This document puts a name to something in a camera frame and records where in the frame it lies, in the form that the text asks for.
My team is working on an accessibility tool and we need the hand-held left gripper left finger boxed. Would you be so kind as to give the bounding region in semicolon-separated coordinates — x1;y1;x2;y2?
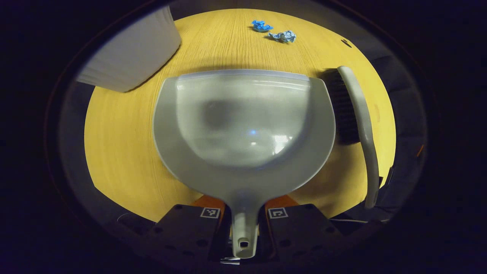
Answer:
146;195;232;264

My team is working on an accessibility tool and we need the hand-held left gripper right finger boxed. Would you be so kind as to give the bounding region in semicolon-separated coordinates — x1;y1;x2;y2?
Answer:
259;194;343;262

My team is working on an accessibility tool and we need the grey dustpan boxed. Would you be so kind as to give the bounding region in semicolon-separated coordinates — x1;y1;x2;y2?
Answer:
153;69;336;259

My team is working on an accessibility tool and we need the grey garbage bin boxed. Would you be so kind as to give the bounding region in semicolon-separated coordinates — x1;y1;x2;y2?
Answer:
76;6;182;93

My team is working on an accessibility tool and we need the light blue paper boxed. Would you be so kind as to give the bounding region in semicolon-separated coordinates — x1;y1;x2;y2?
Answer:
268;30;296;43

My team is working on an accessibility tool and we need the dark blue paper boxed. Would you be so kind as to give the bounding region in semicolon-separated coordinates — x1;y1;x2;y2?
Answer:
251;20;274;32

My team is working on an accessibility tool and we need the white cable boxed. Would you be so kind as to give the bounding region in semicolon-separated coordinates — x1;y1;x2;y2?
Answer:
329;218;390;223

